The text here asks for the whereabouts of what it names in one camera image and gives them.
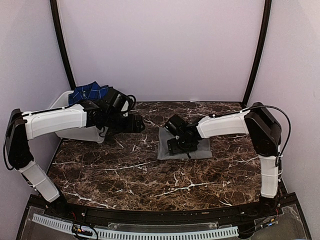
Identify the left black frame post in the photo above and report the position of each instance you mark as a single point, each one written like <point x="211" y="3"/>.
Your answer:
<point x="61" y="43"/>

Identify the blue plaid shirt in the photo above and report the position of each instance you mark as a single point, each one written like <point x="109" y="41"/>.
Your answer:
<point x="91" y="92"/>

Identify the white slotted cable duct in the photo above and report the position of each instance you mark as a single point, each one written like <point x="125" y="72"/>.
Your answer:
<point x="105" y="234"/>

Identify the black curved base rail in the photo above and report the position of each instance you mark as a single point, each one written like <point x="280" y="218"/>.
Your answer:
<point x="245" y="215"/>

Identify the grey long sleeve shirt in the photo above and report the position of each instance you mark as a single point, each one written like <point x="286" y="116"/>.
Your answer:
<point x="203" y="151"/>

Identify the black frame post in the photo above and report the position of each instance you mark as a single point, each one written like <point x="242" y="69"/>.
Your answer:
<point x="61" y="43"/>
<point x="258" y="52"/>

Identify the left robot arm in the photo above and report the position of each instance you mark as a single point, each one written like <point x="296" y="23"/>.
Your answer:
<point x="36" y="131"/>

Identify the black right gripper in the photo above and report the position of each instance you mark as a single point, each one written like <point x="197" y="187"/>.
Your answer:
<point x="174" y="148"/>

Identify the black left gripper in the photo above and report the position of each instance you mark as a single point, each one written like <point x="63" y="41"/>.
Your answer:
<point x="130" y="128"/>

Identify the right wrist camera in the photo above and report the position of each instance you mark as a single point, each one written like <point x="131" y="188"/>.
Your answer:
<point x="176" y="125"/>

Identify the right black frame post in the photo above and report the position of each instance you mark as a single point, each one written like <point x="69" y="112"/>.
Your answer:
<point x="258" y="52"/>

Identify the white plastic bin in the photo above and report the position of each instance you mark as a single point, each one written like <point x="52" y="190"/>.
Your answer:
<point x="90" y="134"/>

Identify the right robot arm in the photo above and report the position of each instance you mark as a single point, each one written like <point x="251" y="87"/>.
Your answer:
<point x="256" y="121"/>

